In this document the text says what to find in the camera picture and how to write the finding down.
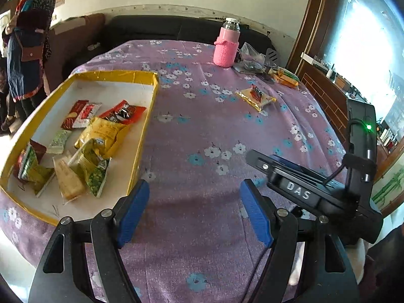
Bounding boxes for green yellow pea snack packet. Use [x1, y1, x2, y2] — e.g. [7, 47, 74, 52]
[68, 138, 111, 198]

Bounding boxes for red dark candy packet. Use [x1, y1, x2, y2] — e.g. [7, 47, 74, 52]
[250, 85, 263, 102]

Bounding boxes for white red small packet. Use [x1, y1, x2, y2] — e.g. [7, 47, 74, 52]
[72, 103, 102, 129]

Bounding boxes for red chocolate snack packet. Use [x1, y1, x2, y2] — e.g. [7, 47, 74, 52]
[98, 100, 146, 125]

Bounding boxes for beige wafer packet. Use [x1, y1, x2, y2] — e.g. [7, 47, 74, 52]
[53, 157, 86, 204]

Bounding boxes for large beige cracker packet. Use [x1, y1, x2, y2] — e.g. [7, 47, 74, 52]
[236, 85, 277, 112]

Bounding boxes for yellow rimmed white tray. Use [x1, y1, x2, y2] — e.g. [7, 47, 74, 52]
[0, 69, 160, 227]

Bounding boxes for purple floral tablecloth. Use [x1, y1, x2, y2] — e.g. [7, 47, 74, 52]
[0, 39, 358, 303]

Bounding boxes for orange biscuit boxes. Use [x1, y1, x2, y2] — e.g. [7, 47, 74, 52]
[271, 67, 299, 89]

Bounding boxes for yellow snack bag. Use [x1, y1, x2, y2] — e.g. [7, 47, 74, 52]
[74, 117, 131, 159]

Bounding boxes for pale green small packet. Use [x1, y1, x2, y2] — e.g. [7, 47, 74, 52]
[46, 129, 72, 155]

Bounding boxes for clear plastic bag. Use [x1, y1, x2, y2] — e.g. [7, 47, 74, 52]
[233, 42, 266, 74]

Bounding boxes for grey phone stand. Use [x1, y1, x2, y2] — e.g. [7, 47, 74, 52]
[264, 48, 279, 68]

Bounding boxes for long red chip packet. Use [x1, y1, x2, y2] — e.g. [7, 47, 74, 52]
[61, 100, 89, 131]

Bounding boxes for pink knit-sleeved bottle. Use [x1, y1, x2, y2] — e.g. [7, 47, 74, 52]
[213, 17, 240, 68]

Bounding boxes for brown armchair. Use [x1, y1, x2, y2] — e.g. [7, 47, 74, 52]
[44, 13, 106, 94]

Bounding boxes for black sofa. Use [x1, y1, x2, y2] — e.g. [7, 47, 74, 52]
[103, 14, 279, 67]

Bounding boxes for woman in dark coat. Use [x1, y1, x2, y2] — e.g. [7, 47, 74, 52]
[2, 0, 56, 122]

